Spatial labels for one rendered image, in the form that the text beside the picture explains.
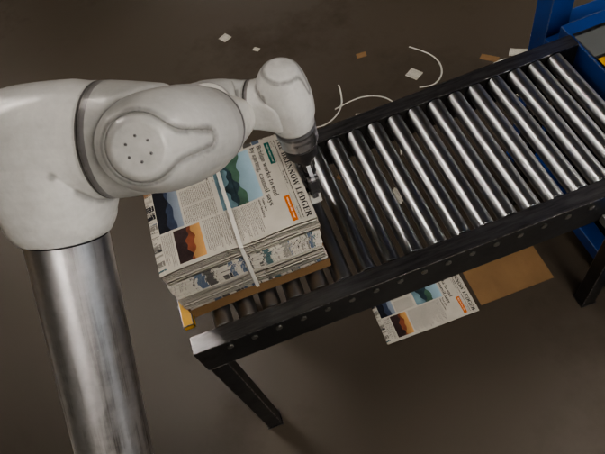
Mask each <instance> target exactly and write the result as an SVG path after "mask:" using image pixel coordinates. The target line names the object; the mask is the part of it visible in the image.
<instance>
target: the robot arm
mask: <svg viewBox="0 0 605 454"><path fill-rule="evenodd" d="M314 114H315V104H314V99H313V95H312V90H311V87H310V85H309V82H308V80H307V77H306V76H305V74H304V73H303V70H302V69H301V67H300V66H299V65H298V64H297V63H296V62H295V61H294V60H292V59H289V58H274V59H271V60H269V61H267V62H266V63H265V64H264V65H263V66H262V68H261V69H260V70H259V72H258V74H257V78H254V79H249V80H239V79H226V78H217V79H206V80H202V81H198V82H195V83H192V84H179V85H171V86H170V85H168V84H165V83H158V82H146V81H133V80H112V79H108V80H85V79H76V78H71V79H58V80H47V81H39V82H31V83H25V84H20V85H14V86H7V87H4V88H1V89H0V228H1V230H2V232H3V233H4V235H5V237H6V238H7V239H8V240H9V241H11V242H12V243H13V244H14V245H15V246H16V247H18V248H21V249H23V255H24V258H25V262H26V266H27V269H28V273H29V277H30V280H31V284H32V291H33V294H34V298H35V302H36V305H37V309H38V313H39V316H40V320H41V327H42V330H43V333H44V337H45V341H46V344H47V348H48V352H49V355H50V362H51V365H52V369H53V373H54V377H55V380H56V384H57V388H58V391H59V398H60V402H61V405H62V409H63V413H64V416H65V420H66V424H67V427H68V433H69V437H70V440H71V444H72V448H73V451H74V454H154V453H153V449H152V444H151V439H150V435H149V426H148V421H147V416H146V412H145V407H144V403H143V398H142V393H141V389H140V381H139V376H138V371H137V367H136V362H135V358H134V353H133V347H132V343H131V335H130V330H129V325H128V321H127V316H126V312H125V307H124V302H123V298H122V290H121V285H120V280H119V276H118V271H117V267H116V261H115V256H114V252H113V244H112V239H111V234H110V230H111V229H112V227H113V224H114V222H115V219H116V217H117V213H118V203H119V199H120V198H124V197H133V196H139V195H149V194H155V193H167V192H173V191H176V190H180V189H183V188H186V187H189V186H192V185H194V184H197V183H199V182H201V181H203V180H205V179H206V178H208V177H211V176H213V175H214V174H216V173H218V172H219V171H221V170H222V169H223V168H225V167H226V166H227V165H228V163H229V162H230V161H231V160H232V159H233V158H234V157H235V156H236V155H237V154H238V153H239V151H240V149H241V148H242V146H243V144H244V142H245V140H246V139H247V138H248V136H249V135H250V134H251V133H252V131H253V130H261V131H267V132H274V133H275V136H276V137H277V140H278V141H279V142H280V145H281V147H282V150H283V151H284V152H285V155H286V157H287V158H288V159H289V160H290V161H292V162H293V163H297V165H298V167H299V169H300V170H301V172H302V176H303V177H304V182H305V183H306V184H307V185H306V188H305V189H306V191H307V193H308V196H309V198H310V200H311V202H312V204H316V203H318V202H321V201H322V197H321V189H320V184H319V177H318V176H317V174H315V171H316V168H315V161H314V157H315V156H316V155H317V152H318V144H317V140H318V131H317V127H316V122H315V118H314Z"/></svg>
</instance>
